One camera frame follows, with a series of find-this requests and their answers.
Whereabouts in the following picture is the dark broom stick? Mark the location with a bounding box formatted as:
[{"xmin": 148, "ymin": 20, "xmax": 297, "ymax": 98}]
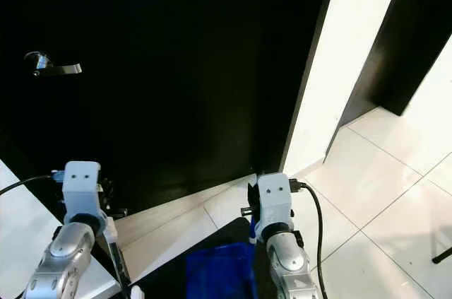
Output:
[{"xmin": 106, "ymin": 225, "xmax": 146, "ymax": 299}]

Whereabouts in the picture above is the black floor mat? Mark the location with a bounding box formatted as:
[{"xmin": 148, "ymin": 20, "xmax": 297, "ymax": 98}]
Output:
[{"xmin": 120, "ymin": 216, "xmax": 276, "ymax": 299}]

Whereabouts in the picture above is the black wooden door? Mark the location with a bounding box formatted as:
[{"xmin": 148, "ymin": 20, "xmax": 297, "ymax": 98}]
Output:
[{"xmin": 0, "ymin": 0, "xmax": 341, "ymax": 216}]

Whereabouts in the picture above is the black stand leg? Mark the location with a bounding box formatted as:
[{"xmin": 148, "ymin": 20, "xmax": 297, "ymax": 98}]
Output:
[{"xmin": 432, "ymin": 245, "xmax": 452, "ymax": 265}]

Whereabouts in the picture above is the dark brown door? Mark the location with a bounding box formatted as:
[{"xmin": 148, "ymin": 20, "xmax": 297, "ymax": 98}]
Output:
[{"xmin": 339, "ymin": 0, "xmax": 452, "ymax": 130}]

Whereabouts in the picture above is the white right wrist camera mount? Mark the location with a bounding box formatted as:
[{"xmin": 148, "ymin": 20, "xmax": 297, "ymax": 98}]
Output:
[{"xmin": 254, "ymin": 172, "xmax": 296, "ymax": 233}]

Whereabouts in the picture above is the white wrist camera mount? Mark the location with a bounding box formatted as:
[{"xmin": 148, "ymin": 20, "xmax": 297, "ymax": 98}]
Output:
[
  {"xmin": 254, "ymin": 172, "xmax": 296, "ymax": 233},
  {"xmin": 62, "ymin": 161, "xmax": 107, "ymax": 225}
]

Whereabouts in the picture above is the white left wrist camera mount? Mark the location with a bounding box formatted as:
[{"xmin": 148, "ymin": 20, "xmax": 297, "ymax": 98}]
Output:
[{"xmin": 62, "ymin": 161, "xmax": 107, "ymax": 225}]

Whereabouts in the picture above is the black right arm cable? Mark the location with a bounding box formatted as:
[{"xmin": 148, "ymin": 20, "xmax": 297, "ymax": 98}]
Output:
[{"xmin": 291, "ymin": 180, "xmax": 330, "ymax": 299}]

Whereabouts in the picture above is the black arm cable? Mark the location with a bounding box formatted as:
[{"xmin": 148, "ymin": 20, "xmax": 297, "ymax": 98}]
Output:
[
  {"xmin": 291, "ymin": 180, "xmax": 330, "ymax": 299},
  {"xmin": 0, "ymin": 172, "xmax": 69, "ymax": 198}
]

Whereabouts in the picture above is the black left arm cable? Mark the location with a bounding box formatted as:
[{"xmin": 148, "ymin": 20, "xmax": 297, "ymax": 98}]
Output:
[{"xmin": 0, "ymin": 172, "xmax": 69, "ymax": 198}]

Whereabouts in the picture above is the silver lever door handle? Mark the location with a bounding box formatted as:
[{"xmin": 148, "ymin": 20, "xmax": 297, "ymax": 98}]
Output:
[{"xmin": 23, "ymin": 50, "xmax": 83, "ymax": 78}]

